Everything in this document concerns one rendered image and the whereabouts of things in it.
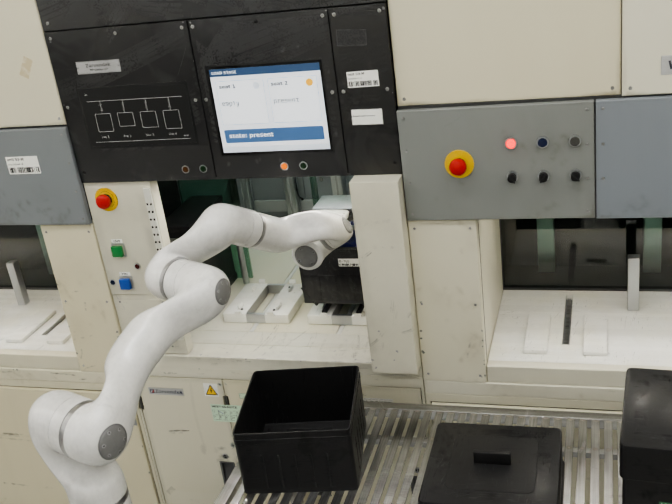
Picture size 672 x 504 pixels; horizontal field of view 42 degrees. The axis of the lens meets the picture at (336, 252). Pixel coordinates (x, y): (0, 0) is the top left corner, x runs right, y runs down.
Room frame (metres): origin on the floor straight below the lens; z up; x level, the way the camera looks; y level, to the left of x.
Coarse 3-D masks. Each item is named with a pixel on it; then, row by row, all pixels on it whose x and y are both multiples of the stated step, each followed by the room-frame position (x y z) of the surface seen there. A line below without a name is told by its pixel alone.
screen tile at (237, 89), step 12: (216, 84) 2.12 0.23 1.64; (228, 84) 2.11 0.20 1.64; (240, 84) 2.10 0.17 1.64; (228, 96) 2.12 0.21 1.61; (240, 96) 2.11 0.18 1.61; (252, 96) 2.10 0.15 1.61; (264, 96) 2.09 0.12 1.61; (228, 108) 2.12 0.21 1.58; (240, 108) 2.11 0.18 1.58; (252, 108) 2.10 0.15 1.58; (264, 108) 2.09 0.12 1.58; (228, 120) 2.12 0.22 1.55; (240, 120) 2.11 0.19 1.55; (252, 120) 2.10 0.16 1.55; (264, 120) 2.09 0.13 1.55
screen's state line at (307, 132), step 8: (264, 128) 2.09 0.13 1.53; (272, 128) 2.08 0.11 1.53; (280, 128) 2.08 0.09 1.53; (288, 128) 2.07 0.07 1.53; (296, 128) 2.06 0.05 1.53; (304, 128) 2.06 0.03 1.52; (312, 128) 2.05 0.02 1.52; (320, 128) 2.04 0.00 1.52; (232, 136) 2.12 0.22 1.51; (240, 136) 2.11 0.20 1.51; (248, 136) 2.10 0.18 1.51; (256, 136) 2.10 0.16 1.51; (264, 136) 2.09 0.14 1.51; (272, 136) 2.08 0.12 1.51; (280, 136) 2.08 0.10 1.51; (288, 136) 2.07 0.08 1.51; (296, 136) 2.06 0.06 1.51; (304, 136) 2.06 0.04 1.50; (312, 136) 2.05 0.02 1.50; (320, 136) 2.04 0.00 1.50
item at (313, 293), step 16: (320, 208) 2.32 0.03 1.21; (336, 208) 2.31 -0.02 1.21; (336, 256) 2.26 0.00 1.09; (352, 256) 2.24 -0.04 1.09; (304, 272) 2.29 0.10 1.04; (320, 272) 2.27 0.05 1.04; (336, 272) 2.26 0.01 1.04; (352, 272) 2.24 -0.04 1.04; (304, 288) 2.29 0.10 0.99; (320, 288) 2.27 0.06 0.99; (336, 288) 2.26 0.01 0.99; (352, 288) 2.24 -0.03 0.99
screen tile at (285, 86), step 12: (276, 84) 2.07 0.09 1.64; (288, 84) 2.06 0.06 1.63; (300, 84) 2.06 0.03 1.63; (312, 96) 2.05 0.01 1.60; (276, 108) 2.08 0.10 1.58; (288, 108) 2.07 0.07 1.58; (300, 108) 2.06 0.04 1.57; (312, 108) 2.05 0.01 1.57; (276, 120) 2.08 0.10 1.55; (288, 120) 2.07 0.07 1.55; (300, 120) 2.06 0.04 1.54; (312, 120) 2.05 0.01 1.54
